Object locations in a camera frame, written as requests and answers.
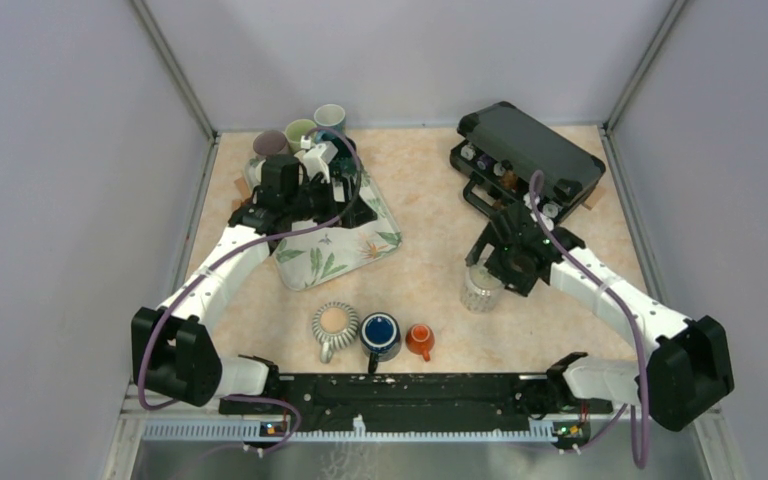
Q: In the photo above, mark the lilac purple mug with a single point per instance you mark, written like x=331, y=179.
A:
x=270, y=143

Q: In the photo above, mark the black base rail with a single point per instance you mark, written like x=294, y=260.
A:
x=416, y=402

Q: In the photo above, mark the navy blue mug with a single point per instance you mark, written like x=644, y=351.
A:
x=380, y=338

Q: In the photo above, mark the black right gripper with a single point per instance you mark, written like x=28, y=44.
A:
x=514, y=281

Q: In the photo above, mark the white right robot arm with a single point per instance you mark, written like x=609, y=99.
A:
x=682, y=366

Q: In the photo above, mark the wooden block behind case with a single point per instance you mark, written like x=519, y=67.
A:
x=594, y=197

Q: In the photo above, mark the black poker chip case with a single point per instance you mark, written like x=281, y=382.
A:
x=503, y=146

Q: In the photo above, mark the dark green mug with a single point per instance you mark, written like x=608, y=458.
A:
x=342, y=167

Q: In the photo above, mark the white floral tray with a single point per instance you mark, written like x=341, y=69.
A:
x=309, y=260

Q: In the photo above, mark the striped grey white mug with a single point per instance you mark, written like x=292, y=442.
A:
x=335, y=326

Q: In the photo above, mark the light blue mug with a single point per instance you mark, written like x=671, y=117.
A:
x=332, y=116

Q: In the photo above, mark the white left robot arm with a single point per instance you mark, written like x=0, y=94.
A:
x=173, y=353

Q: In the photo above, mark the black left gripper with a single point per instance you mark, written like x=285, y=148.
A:
x=351, y=211

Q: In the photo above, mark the light green mug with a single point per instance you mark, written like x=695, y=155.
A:
x=300, y=135

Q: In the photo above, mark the small orange mug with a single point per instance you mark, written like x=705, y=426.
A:
x=420, y=340

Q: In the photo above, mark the clear floral glass jar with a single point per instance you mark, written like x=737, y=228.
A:
x=481, y=291

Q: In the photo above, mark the wooden blocks beside tray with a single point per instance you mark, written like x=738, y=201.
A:
x=243, y=194

